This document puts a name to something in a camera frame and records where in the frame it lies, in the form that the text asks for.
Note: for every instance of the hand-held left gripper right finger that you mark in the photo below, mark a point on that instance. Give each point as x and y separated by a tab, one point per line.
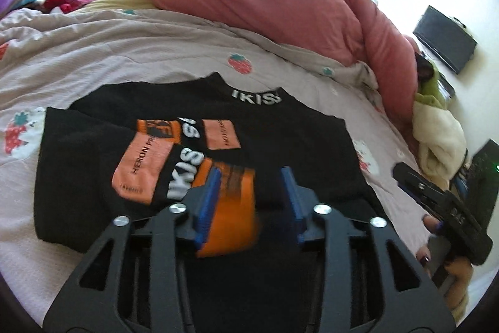
290	200

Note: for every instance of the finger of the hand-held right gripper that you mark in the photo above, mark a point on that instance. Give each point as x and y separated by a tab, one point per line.
417	181

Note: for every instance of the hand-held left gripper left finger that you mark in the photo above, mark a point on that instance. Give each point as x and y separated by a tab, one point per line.
206	200

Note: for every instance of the black printed t-shirt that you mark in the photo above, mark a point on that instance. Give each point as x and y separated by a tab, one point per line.
273	122

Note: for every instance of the person's right hand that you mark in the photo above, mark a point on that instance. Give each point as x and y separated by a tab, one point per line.
460	278

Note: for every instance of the green cloth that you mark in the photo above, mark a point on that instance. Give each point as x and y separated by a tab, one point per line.
432	91

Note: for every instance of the black flat screen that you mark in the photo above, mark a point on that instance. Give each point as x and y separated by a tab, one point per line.
444	36

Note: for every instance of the strawberry print quilt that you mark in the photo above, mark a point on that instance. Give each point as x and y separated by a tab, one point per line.
117	52

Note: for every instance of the pink duvet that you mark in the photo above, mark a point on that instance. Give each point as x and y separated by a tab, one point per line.
265	1

